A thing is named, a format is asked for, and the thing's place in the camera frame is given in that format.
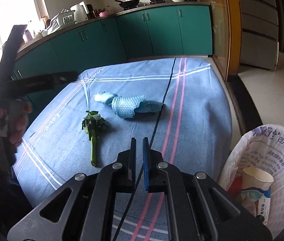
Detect white blue ointment box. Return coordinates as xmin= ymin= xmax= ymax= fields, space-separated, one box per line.
xmin=256 ymin=188 xmax=271 ymax=226

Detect white plastic trash bag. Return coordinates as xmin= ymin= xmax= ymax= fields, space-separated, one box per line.
xmin=218 ymin=124 xmax=284 ymax=240

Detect teal kitchen cabinets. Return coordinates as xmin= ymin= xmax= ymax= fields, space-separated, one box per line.
xmin=0 ymin=3 xmax=213 ymax=121

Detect person's left hand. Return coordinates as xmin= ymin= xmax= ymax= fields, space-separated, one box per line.
xmin=0 ymin=102 xmax=32 ymax=153

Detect red snack bag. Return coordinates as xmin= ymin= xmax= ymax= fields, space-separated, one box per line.
xmin=227 ymin=176 xmax=242 ymax=198

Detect white dish rack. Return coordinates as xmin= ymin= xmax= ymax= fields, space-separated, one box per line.
xmin=41 ymin=10 xmax=76 ymax=37

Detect white paper cup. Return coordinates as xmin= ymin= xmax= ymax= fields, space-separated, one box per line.
xmin=240 ymin=166 xmax=275 ymax=216

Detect blue plaid tablecloth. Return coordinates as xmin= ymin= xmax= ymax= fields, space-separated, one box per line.
xmin=14 ymin=58 xmax=231 ymax=240

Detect green vegetable stalk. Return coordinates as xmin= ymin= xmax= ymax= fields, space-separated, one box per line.
xmin=82 ymin=110 xmax=109 ymax=167

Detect light blue cleaning cloth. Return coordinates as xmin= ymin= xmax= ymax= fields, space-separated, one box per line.
xmin=94 ymin=92 xmax=163 ymax=119

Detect black frying pan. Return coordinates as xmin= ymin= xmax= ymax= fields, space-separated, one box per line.
xmin=115 ymin=0 xmax=140 ymax=10

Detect grey refrigerator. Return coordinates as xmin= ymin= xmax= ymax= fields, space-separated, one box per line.
xmin=239 ymin=0 xmax=278 ymax=71

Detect black cable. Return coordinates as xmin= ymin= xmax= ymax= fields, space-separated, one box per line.
xmin=111 ymin=57 xmax=177 ymax=241

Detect wooden door frame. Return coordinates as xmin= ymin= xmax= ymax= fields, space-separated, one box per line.
xmin=201 ymin=0 xmax=242 ymax=81

